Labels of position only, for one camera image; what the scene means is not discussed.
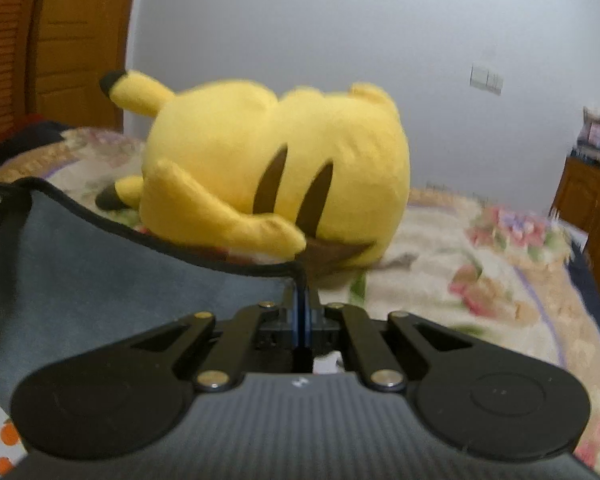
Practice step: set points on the wooden cabinet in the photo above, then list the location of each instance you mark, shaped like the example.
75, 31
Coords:
587, 210

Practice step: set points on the yellow plush toy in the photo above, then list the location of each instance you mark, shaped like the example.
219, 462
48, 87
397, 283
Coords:
215, 160

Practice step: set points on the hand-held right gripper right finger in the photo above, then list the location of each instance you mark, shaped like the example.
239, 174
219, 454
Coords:
307, 316

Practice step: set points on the grey fabric bag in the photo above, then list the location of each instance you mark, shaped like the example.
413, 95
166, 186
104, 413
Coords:
110, 290

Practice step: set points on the dark cloth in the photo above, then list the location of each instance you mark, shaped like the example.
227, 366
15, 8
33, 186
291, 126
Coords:
15, 140

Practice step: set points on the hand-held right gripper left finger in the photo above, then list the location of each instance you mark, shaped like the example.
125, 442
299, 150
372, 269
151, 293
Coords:
294, 316

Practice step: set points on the white wall switch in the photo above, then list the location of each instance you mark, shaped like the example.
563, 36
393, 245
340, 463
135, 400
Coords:
486, 79

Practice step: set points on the floral bed blanket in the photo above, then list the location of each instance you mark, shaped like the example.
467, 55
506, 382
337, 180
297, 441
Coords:
460, 285

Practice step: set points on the wooden door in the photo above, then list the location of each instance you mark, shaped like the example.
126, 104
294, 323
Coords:
75, 35

